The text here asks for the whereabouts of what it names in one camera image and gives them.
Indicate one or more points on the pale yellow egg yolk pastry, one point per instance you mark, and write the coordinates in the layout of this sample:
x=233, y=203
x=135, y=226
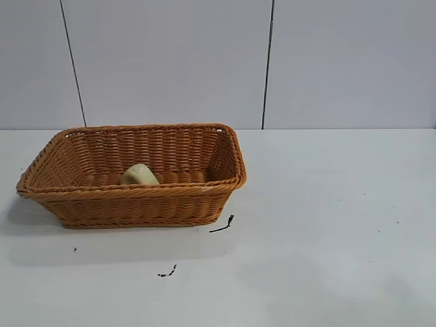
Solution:
x=139, y=175

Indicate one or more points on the brown woven wicker basket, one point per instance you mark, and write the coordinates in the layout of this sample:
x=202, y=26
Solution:
x=136, y=204

